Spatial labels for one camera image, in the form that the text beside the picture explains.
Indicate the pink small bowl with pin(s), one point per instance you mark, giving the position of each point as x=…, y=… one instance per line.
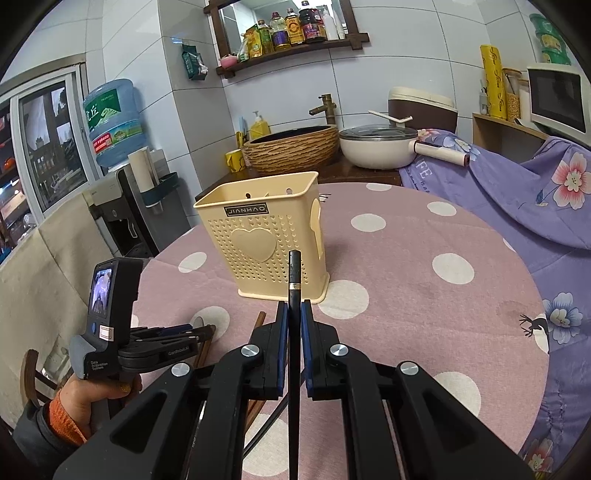
x=227, y=61

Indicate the green paper bowl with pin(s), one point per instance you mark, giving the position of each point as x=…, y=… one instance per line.
x=550, y=41
x=556, y=56
x=542, y=25

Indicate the yellow mug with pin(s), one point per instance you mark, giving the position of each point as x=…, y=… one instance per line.
x=235, y=161

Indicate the purple floral cloth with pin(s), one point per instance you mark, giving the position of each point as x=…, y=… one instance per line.
x=521, y=194

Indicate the purple label oil bottle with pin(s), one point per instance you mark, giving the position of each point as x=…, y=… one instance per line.
x=279, y=34

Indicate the sliding glass window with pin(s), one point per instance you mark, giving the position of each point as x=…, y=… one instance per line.
x=46, y=138

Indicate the glass jar with grains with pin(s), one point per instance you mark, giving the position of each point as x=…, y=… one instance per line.
x=511, y=101

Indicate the beige cloth cover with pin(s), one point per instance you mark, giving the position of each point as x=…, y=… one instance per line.
x=46, y=286

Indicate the white plastic bottle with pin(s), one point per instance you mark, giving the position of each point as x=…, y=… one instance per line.
x=330, y=25

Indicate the wicker wash basin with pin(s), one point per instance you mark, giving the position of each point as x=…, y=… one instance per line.
x=295, y=152

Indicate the water dispenser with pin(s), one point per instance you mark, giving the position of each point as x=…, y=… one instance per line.
x=134, y=217

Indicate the white brown rice cooker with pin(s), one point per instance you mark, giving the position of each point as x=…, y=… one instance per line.
x=425, y=108

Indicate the yellow seasoning packet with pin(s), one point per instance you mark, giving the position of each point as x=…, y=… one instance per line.
x=251, y=44

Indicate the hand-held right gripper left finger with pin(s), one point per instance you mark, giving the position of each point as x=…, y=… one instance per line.
x=281, y=350

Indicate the white paper cylinder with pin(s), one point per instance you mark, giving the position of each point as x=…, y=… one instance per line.
x=143, y=168

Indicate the wooden side cabinet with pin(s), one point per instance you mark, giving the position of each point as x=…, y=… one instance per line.
x=489, y=138

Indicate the dark sauce bottle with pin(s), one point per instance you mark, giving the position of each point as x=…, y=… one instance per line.
x=311, y=25

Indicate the small green oil bottle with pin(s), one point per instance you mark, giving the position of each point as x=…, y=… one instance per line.
x=265, y=39

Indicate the blue water jug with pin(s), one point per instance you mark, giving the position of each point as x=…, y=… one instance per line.
x=113, y=124

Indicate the yellow soap bottle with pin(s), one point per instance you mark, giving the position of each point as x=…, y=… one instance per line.
x=258, y=128

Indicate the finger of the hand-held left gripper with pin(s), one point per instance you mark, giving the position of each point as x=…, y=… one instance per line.
x=161, y=333
x=152, y=353

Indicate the black chopstick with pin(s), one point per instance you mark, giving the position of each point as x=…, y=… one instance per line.
x=294, y=277
x=263, y=429

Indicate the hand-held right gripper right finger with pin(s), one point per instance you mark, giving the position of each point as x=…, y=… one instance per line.
x=307, y=350

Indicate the dark wooden wall shelf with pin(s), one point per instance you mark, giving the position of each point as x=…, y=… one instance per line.
x=295, y=51

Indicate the teal plastic holder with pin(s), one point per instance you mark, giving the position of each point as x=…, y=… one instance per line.
x=164, y=189

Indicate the yellow wrap roll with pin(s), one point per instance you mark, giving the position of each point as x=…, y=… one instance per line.
x=493, y=83

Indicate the pink polka dot tablecloth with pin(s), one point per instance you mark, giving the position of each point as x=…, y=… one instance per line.
x=406, y=314

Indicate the dark wooden counter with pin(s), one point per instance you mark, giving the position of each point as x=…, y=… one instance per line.
x=351, y=174

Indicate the green wall packet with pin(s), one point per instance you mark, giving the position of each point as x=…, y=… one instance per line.
x=193, y=62

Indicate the wooden chair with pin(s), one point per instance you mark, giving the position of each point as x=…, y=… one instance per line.
x=28, y=374

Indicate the white microwave oven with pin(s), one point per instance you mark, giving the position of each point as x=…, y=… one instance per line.
x=554, y=99

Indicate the person's left forearm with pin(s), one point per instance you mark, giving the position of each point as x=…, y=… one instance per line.
x=41, y=434

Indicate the beige plastic utensil holder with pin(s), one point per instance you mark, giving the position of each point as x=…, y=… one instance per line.
x=258, y=258

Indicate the white cooking pan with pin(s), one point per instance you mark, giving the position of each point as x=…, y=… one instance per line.
x=374, y=154

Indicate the brass faucet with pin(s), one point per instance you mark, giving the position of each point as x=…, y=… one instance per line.
x=325, y=108

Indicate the person's left hand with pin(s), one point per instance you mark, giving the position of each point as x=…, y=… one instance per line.
x=87, y=397

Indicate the orange label oil bottle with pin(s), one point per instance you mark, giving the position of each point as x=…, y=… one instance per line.
x=294, y=28

